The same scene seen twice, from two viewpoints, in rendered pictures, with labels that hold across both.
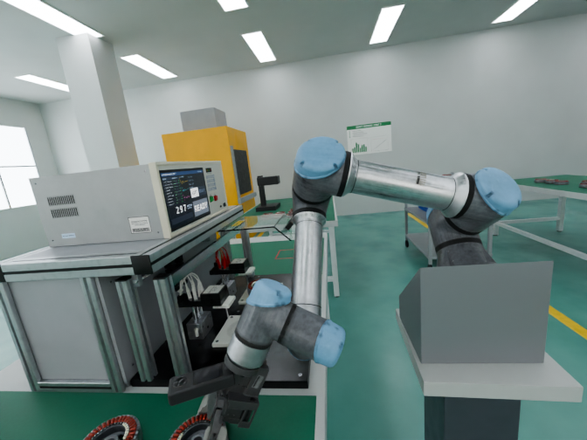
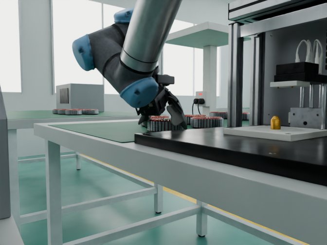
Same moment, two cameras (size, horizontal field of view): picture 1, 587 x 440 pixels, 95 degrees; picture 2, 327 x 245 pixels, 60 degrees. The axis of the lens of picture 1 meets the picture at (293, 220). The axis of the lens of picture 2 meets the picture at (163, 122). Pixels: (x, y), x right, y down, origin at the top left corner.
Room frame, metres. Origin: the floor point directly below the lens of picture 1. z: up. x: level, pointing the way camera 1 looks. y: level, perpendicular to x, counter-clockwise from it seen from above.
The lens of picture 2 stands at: (1.02, -0.38, 0.84)
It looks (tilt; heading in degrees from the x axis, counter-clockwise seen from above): 4 degrees down; 135
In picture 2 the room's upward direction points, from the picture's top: straight up
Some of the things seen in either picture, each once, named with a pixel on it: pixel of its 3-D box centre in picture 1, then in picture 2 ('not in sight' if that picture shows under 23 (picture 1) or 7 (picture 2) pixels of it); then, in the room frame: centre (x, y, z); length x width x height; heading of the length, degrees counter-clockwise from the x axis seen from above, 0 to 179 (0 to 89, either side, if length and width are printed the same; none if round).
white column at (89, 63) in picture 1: (113, 158); not in sight; (4.38, 2.69, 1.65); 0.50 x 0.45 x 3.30; 82
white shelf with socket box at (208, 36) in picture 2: not in sight; (206, 77); (0.09, 0.89, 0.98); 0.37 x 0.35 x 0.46; 172
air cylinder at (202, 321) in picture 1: (200, 324); (310, 119); (0.80, 0.34, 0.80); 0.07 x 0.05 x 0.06; 172
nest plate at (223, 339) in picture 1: (244, 329); (275, 131); (0.78, 0.20, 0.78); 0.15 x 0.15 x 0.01; 82
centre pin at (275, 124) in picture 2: not in sight; (275, 122); (0.78, 0.20, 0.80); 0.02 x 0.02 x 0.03
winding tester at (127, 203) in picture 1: (148, 196); not in sight; (0.96, 0.50, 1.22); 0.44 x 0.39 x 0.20; 172
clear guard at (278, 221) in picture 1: (255, 228); not in sight; (1.08, 0.16, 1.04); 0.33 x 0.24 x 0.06; 82
